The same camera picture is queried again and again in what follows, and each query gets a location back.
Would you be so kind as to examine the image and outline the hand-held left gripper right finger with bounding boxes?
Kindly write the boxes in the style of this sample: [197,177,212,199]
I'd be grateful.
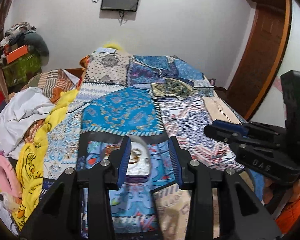
[169,136,281,240]

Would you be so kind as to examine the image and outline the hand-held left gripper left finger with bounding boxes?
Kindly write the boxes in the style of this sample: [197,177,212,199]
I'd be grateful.
[19,136,132,240]

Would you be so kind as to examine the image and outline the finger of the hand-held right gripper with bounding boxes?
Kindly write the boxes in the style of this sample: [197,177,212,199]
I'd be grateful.
[204,119,286,149]
[221,136,300,186]

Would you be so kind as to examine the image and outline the purple heart-shaped jewelry box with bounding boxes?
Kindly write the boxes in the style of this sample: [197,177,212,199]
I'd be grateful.
[125,134,152,183]

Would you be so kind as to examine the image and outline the person's right forearm orange sleeve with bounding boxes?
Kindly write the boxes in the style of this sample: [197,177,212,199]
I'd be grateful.
[262,177,300,227]

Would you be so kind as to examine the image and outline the patchwork printed blanket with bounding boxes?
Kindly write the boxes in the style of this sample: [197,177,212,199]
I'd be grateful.
[40,46,265,240]

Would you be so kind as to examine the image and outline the wooden door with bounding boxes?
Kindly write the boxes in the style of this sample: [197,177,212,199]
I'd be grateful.
[225,0,293,122]

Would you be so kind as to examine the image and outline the white wardrobe door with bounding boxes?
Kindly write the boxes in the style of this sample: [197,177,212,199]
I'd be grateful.
[250,0,300,130]

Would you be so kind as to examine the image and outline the yellow printed cloth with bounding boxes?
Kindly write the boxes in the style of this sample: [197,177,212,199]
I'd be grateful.
[14,89,79,232]

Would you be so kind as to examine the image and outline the orange striped bedding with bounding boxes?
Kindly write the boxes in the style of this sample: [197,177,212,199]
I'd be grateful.
[22,69,82,104]

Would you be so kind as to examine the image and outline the white cloth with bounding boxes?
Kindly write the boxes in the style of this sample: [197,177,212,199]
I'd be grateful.
[0,87,56,159]

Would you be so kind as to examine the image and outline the pink garment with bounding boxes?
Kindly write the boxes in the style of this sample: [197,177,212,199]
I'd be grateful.
[0,151,23,199]

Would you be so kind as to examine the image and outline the yellow plastic object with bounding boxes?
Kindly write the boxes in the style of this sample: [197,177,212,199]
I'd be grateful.
[102,41,124,52]

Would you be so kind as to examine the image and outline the green patterned cloth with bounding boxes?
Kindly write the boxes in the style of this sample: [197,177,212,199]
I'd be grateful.
[2,54,42,87]

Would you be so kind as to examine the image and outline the orange box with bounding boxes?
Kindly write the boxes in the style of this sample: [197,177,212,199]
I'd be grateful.
[6,45,28,63]

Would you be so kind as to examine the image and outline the pile of clothes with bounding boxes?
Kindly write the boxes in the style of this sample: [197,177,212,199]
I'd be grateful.
[0,22,50,64]

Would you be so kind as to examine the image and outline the black monitor cable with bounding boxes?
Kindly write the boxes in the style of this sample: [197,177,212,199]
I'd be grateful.
[118,10,127,26]

